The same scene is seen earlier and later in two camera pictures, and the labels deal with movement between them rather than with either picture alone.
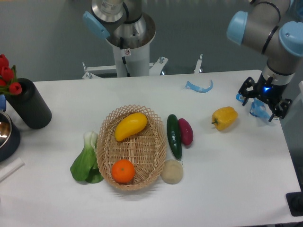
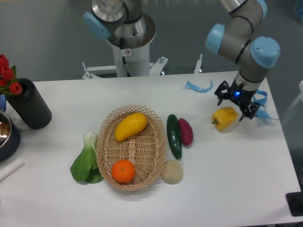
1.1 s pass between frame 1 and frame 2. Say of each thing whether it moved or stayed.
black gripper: moved
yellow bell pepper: stayed
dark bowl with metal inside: stayed
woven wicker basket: stayed
